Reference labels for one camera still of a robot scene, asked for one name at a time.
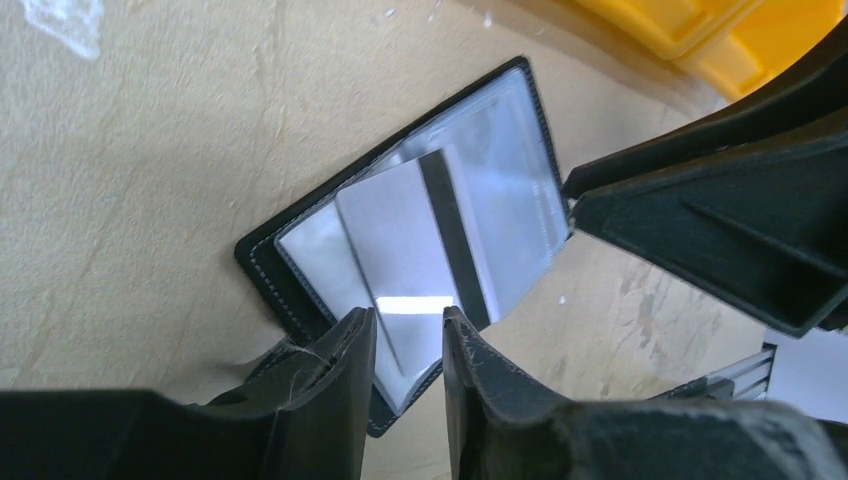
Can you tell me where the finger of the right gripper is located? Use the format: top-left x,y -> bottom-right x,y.
562,19 -> 847,199
573,132 -> 847,337

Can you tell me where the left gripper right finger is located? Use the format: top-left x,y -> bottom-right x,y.
443,307 -> 847,479

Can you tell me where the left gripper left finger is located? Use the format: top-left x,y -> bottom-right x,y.
1,308 -> 376,479

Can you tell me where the white card black stripe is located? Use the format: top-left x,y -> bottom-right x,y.
335,150 -> 491,375

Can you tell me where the black leather card holder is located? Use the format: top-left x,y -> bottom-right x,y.
234,56 -> 570,438

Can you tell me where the middle yellow bin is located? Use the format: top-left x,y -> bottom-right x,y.
673,0 -> 847,103

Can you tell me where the yellow bin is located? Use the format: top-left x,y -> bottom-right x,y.
577,0 -> 759,60
673,0 -> 847,103

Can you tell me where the left yellow bin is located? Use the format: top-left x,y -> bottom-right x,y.
577,0 -> 759,60

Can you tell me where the aluminium frame rail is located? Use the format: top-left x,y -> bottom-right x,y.
654,344 -> 776,400

